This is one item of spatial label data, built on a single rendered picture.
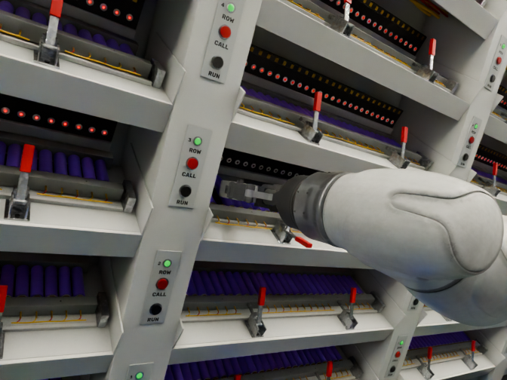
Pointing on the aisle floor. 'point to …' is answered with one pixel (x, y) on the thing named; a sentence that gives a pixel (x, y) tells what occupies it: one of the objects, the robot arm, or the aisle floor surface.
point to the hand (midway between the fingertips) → (237, 191)
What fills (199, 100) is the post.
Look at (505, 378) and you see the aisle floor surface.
